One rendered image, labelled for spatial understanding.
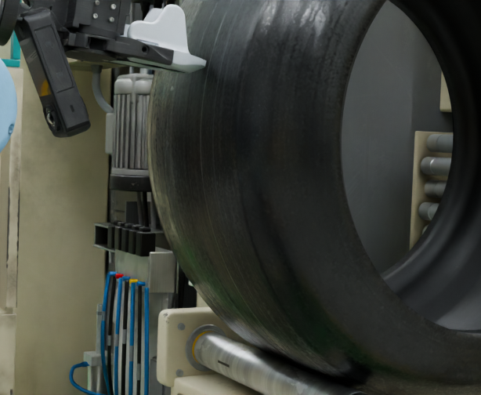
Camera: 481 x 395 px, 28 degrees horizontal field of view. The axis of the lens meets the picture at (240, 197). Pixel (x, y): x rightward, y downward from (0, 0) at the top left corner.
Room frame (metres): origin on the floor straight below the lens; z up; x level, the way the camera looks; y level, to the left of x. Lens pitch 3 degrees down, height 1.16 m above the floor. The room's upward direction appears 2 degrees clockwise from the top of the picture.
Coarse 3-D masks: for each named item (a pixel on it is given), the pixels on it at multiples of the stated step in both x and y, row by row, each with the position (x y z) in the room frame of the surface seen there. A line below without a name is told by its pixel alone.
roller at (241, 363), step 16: (208, 336) 1.24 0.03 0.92; (224, 336) 1.23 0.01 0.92; (208, 352) 1.21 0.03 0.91; (224, 352) 1.18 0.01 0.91; (240, 352) 1.16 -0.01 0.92; (256, 352) 1.14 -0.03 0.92; (224, 368) 1.18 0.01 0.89; (240, 368) 1.14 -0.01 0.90; (256, 368) 1.11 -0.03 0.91; (272, 368) 1.09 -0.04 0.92; (288, 368) 1.07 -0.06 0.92; (304, 368) 1.07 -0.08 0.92; (256, 384) 1.11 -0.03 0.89; (272, 384) 1.07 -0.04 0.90; (288, 384) 1.05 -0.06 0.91; (304, 384) 1.03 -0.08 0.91; (320, 384) 1.01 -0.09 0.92; (336, 384) 1.00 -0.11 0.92
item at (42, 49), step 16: (32, 16) 0.87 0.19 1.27; (48, 16) 0.88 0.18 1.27; (16, 32) 0.90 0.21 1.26; (32, 32) 0.87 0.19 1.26; (48, 32) 0.88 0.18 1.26; (32, 48) 0.88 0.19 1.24; (48, 48) 0.88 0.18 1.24; (32, 64) 0.90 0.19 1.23; (48, 64) 0.88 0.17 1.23; (64, 64) 0.88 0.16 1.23; (48, 80) 0.88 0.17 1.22; (64, 80) 0.88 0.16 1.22; (48, 96) 0.89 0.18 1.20; (64, 96) 0.88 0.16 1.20; (80, 96) 0.89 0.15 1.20; (48, 112) 0.90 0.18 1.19; (64, 112) 0.88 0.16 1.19; (80, 112) 0.89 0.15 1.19; (64, 128) 0.88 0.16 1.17; (80, 128) 0.89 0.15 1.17
